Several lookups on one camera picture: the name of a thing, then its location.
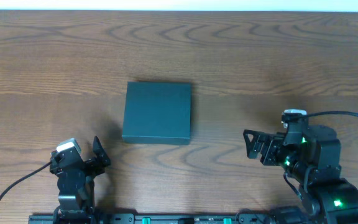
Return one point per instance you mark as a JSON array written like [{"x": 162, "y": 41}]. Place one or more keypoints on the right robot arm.
[{"x": 309, "y": 154}]

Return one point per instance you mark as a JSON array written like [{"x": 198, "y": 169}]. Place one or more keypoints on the black gift box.
[{"x": 157, "y": 113}]

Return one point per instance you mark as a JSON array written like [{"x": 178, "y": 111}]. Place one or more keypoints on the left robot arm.
[{"x": 76, "y": 182}]

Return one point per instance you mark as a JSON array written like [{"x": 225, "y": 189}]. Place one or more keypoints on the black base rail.
[{"x": 128, "y": 218}]

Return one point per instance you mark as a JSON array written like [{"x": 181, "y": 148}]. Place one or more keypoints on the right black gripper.
[{"x": 273, "y": 145}]

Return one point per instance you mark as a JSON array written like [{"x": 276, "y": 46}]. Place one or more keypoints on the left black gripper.
[{"x": 104, "y": 160}]

